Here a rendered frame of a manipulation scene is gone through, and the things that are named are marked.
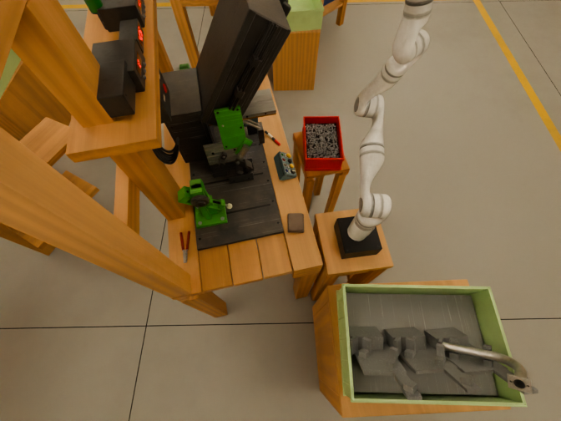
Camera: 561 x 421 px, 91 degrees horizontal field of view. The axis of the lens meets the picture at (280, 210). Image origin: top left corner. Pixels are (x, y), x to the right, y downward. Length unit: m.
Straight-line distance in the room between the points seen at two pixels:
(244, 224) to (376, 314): 0.73
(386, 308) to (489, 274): 1.45
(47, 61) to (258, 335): 1.85
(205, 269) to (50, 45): 0.94
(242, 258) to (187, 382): 1.15
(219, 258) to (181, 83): 0.85
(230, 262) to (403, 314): 0.81
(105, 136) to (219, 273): 0.73
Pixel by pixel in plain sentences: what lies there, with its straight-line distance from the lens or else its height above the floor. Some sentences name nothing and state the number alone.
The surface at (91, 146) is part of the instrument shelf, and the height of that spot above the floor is 1.54.
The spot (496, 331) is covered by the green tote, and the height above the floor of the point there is 0.93.
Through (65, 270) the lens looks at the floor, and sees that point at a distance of 2.81.
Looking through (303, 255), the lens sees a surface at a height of 0.90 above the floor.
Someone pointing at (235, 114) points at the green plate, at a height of 1.24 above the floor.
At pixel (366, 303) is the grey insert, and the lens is 1.36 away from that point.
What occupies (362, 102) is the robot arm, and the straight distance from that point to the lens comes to 1.19.
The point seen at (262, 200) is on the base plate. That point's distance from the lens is 1.42.
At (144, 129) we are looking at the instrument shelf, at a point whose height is 1.54.
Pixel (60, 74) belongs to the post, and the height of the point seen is 1.71.
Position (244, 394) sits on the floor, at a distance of 2.18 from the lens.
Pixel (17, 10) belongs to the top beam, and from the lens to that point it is 0.79.
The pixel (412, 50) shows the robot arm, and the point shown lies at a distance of 0.98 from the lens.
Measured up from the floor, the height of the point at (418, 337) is 0.93.
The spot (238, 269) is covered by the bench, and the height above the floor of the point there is 0.88.
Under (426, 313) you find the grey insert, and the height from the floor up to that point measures 0.85.
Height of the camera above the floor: 2.15
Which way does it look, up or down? 64 degrees down
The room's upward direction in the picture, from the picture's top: 1 degrees counter-clockwise
